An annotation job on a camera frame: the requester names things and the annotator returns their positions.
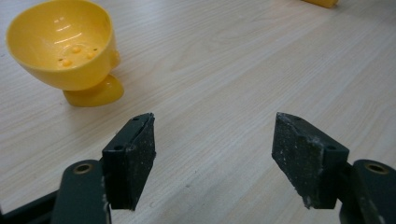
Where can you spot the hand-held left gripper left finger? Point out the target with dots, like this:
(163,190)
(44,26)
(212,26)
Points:
(129,165)

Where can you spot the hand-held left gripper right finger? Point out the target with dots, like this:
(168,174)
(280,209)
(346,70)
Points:
(306,161)

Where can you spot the yellow plastic footed bowl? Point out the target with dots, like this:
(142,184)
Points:
(62,46)

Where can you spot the yellow plastic object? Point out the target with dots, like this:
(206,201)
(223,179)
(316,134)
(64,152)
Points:
(323,2)

